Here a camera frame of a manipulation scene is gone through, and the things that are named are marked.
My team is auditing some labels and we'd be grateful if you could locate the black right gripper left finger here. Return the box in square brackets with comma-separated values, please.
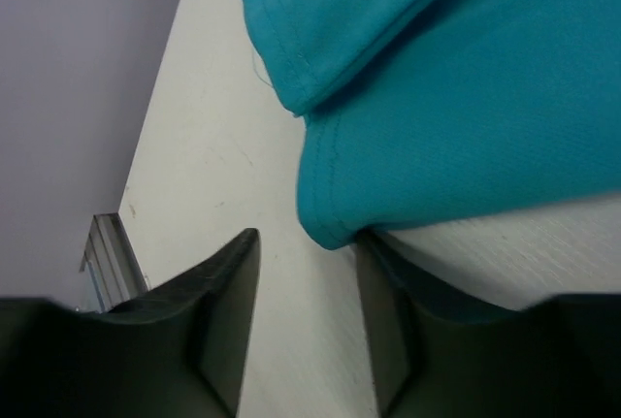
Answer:
[1, 228, 260, 417]

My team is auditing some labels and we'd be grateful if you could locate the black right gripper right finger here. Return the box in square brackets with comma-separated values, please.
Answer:
[356, 232, 620, 417]

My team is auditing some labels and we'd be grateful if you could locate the aluminium rail frame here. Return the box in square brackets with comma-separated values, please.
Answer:
[75, 213, 149, 313]

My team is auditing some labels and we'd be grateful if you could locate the teal t shirt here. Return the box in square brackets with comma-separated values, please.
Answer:
[242, 0, 620, 249]

